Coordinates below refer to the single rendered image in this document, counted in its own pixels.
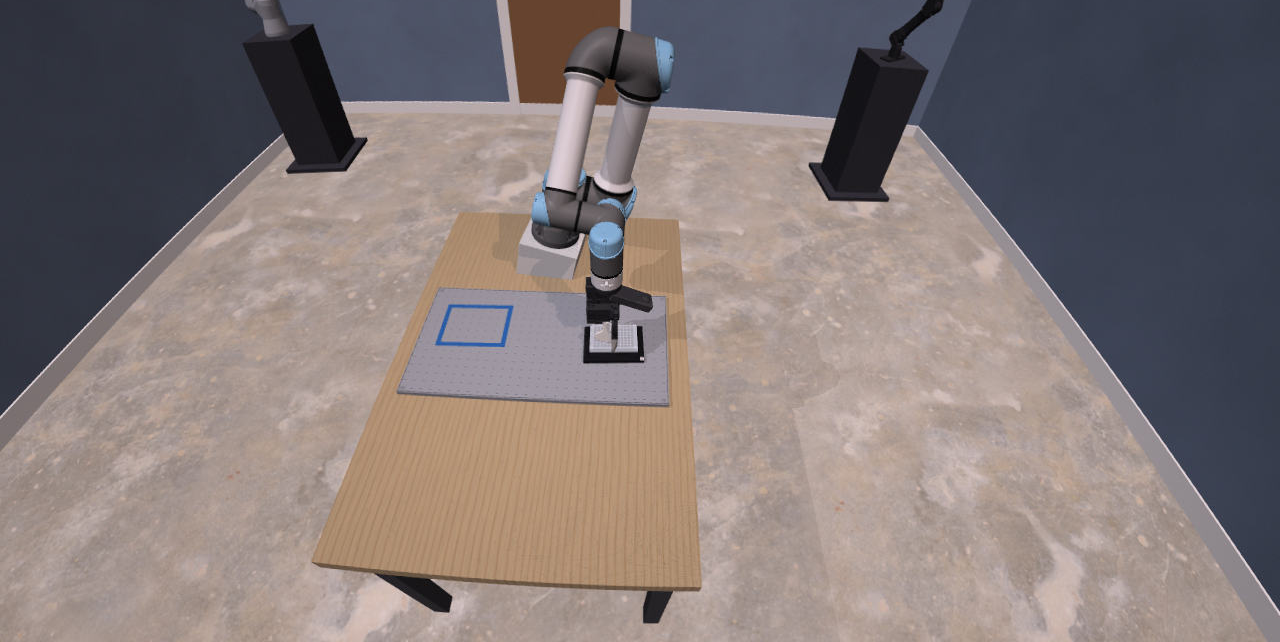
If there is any blue tape outline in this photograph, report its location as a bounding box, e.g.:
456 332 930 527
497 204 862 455
435 304 513 347

